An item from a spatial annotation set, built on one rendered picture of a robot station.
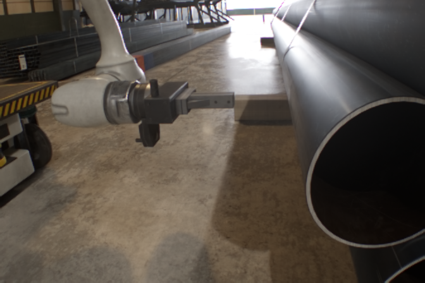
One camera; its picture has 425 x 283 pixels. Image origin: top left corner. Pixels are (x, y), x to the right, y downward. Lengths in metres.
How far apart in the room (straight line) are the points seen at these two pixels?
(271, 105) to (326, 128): 1.16
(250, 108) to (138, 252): 0.91
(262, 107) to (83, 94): 0.95
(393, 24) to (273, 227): 0.59
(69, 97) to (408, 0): 0.59
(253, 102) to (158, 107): 0.91
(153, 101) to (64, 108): 0.21
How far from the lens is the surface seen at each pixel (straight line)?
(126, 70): 0.75
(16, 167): 1.08
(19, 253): 0.87
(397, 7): 0.29
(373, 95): 0.27
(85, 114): 0.64
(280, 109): 1.43
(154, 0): 11.56
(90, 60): 3.82
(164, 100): 0.54
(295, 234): 0.76
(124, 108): 0.60
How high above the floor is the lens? 0.49
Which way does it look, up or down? 20 degrees down
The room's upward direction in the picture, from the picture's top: 4 degrees counter-clockwise
